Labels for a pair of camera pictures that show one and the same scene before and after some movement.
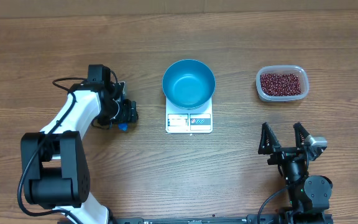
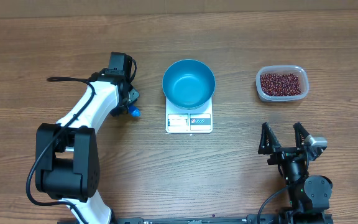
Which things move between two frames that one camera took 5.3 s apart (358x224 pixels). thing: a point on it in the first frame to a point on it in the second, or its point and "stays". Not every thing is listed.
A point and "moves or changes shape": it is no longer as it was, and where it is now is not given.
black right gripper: [281, 152] stays
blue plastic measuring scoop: [123, 126] moves or changes shape
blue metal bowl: [188, 84] stays
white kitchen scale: [189, 121] stays
